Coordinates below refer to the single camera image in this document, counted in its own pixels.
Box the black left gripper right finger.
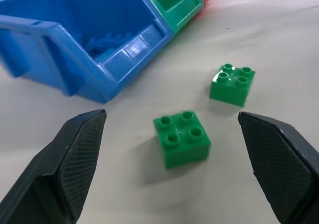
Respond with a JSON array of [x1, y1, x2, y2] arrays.
[[237, 111, 319, 224]]

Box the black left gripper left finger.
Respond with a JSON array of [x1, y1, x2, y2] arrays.
[[0, 109, 108, 224]]

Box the green plastic bin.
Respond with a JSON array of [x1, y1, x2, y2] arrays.
[[138, 0, 205, 34]]

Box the green building block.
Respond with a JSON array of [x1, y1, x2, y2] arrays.
[[153, 111, 212, 170], [209, 63, 256, 108]]

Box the blue plastic bin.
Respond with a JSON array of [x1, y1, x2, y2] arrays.
[[0, 0, 174, 104]]

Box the blue building block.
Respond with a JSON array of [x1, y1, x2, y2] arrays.
[[81, 31, 134, 58]]

